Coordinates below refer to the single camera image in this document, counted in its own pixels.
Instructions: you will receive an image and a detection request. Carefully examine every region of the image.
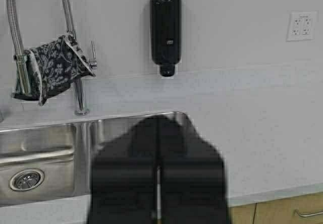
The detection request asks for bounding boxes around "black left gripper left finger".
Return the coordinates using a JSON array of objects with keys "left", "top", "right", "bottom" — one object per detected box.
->
[{"left": 87, "top": 117, "right": 158, "bottom": 223}]

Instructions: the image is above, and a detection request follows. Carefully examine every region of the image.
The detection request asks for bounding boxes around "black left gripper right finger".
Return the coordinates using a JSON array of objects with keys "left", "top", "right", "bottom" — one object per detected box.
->
[{"left": 157, "top": 116, "right": 231, "bottom": 223}]

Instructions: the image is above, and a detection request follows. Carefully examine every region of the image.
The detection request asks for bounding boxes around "black white floral cloth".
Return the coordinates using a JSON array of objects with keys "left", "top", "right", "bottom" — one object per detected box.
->
[{"left": 12, "top": 33, "right": 95, "bottom": 106}]

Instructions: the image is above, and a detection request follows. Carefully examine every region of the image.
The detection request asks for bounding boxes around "stainless steel sink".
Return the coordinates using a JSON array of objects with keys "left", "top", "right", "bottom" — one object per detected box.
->
[{"left": 0, "top": 110, "right": 189, "bottom": 207}]

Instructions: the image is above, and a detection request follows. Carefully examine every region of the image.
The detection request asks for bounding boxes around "chrome spring kitchen faucet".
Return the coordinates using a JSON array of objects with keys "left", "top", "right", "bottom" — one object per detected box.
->
[{"left": 6, "top": 0, "right": 96, "bottom": 116}]

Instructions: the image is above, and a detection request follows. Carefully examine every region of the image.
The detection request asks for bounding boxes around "metal cabinet drawer handle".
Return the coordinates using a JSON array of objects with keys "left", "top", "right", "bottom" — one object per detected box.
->
[{"left": 294, "top": 209, "right": 323, "bottom": 218}]

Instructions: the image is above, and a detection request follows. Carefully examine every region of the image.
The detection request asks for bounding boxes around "black wall soap dispenser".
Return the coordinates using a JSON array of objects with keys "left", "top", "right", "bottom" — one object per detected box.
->
[{"left": 149, "top": 0, "right": 182, "bottom": 77}]

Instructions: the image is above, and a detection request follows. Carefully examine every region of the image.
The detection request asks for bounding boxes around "white wall power outlet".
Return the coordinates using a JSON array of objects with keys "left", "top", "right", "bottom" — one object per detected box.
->
[{"left": 286, "top": 11, "right": 318, "bottom": 42}]

